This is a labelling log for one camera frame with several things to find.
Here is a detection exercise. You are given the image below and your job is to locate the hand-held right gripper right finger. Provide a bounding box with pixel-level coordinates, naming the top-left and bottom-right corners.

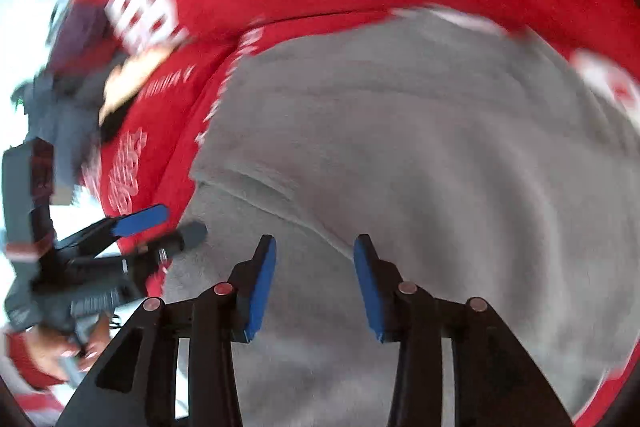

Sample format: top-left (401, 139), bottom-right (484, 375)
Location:
top-left (353, 234), bottom-right (574, 427)

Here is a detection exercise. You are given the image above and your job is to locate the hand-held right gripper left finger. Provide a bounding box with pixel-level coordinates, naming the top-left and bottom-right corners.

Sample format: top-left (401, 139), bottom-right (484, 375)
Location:
top-left (55, 234), bottom-right (277, 427)

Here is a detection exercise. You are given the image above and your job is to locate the cream cloth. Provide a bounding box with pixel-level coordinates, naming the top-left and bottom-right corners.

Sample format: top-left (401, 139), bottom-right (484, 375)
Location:
top-left (97, 47), bottom-right (176, 128)

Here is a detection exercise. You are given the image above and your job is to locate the black cloth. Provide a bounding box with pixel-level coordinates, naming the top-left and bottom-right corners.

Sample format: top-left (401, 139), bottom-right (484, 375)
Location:
top-left (100, 99), bottom-right (143, 144)

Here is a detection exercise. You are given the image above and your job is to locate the grey-blue cloth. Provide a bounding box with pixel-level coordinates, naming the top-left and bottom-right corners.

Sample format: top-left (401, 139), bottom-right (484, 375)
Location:
top-left (20, 57), bottom-right (116, 202)

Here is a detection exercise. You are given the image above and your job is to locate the grey fleece garment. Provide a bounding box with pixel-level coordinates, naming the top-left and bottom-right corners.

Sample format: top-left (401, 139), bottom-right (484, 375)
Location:
top-left (162, 9), bottom-right (640, 427)

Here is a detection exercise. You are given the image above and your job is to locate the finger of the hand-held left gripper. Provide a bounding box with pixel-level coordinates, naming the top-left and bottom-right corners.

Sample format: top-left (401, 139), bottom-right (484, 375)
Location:
top-left (122, 221), bottom-right (209, 270)
top-left (52, 204), bottom-right (171, 258)

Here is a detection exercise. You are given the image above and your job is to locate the purple cloth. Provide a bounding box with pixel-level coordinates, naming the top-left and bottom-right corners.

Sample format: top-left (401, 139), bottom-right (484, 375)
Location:
top-left (47, 2), bottom-right (121, 72)

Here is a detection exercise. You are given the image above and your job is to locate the person's left hand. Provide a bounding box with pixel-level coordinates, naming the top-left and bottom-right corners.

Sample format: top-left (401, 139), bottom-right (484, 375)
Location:
top-left (35, 314), bottom-right (115, 385)

